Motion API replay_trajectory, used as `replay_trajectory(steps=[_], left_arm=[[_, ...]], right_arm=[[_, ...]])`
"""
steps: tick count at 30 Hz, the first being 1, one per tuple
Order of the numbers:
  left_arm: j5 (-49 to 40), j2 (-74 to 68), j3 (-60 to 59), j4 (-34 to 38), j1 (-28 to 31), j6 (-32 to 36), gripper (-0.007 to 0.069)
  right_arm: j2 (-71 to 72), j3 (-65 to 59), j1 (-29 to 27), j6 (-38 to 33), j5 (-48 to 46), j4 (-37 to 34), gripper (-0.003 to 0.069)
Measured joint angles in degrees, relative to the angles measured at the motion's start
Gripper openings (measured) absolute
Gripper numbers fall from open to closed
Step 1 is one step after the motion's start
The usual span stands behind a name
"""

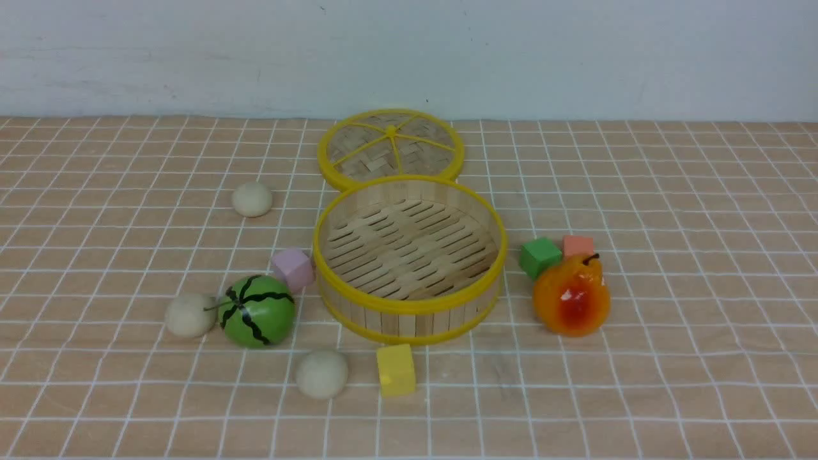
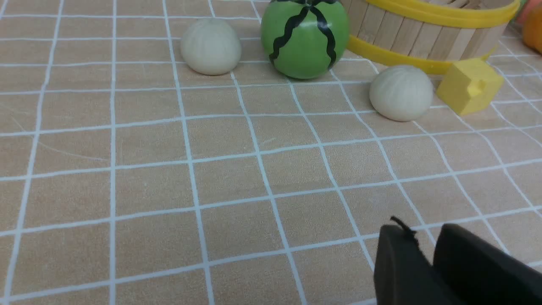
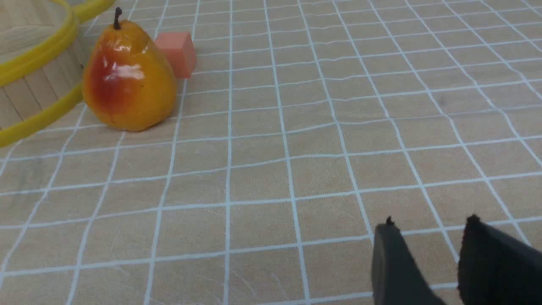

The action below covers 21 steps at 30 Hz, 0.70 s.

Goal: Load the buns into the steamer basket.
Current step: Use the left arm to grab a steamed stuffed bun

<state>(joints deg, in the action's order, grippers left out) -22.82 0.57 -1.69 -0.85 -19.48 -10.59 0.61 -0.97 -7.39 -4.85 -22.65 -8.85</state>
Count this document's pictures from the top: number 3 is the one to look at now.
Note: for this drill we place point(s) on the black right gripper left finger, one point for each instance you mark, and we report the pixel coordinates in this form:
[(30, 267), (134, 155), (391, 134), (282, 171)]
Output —
[(396, 278)]

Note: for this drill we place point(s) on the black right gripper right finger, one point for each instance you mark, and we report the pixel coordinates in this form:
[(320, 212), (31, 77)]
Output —
[(496, 269)]

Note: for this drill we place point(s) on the bamboo steamer tray yellow rim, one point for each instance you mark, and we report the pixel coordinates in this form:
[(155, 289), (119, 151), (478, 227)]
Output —
[(41, 65)]

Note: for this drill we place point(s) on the salmon pink cube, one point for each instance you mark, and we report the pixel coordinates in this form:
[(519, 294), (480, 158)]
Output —
[(180, 52)]

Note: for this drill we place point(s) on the orange toy pear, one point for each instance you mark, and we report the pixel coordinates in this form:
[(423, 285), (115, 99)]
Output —
[(128, 83)]

